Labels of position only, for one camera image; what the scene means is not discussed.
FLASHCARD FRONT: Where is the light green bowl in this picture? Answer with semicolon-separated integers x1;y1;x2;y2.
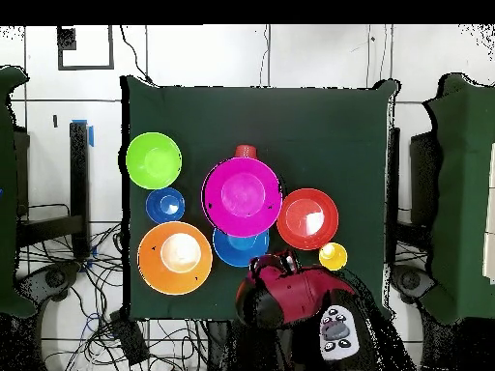
125;131;183;190

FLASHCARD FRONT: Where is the black stand frame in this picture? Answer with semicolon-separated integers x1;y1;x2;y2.
15;121;92;258
386;127;444;268

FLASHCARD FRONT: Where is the light blue bowl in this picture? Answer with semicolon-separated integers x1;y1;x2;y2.
213;227;271;269

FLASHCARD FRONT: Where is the red shallow bowl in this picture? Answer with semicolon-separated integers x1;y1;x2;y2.
276;187;340;251

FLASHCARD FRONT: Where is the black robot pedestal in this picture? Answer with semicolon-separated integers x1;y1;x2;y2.
204;319;248;371

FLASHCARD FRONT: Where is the small dark blue bowl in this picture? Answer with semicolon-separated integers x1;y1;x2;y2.
145;186;186;224

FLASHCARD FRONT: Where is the large orange bowl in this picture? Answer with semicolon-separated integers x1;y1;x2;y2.
137;220;214;296

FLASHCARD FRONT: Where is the yellow cup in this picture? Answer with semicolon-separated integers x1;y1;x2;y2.
318;242;348;271

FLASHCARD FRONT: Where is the green-clothed side table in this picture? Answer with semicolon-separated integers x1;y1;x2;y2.
421;72;495;326
0;65;36;318

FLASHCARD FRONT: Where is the black power strip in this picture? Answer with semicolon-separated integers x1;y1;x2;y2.
109;310;150;366

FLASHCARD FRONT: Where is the tangle of floor cables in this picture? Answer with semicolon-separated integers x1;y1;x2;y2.
16;221;206;371

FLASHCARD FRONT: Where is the large pink bowl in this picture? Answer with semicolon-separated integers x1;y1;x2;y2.
200;156;283;239

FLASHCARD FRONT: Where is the dark green tablecloth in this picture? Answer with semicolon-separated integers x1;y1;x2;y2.
121;74;399;322

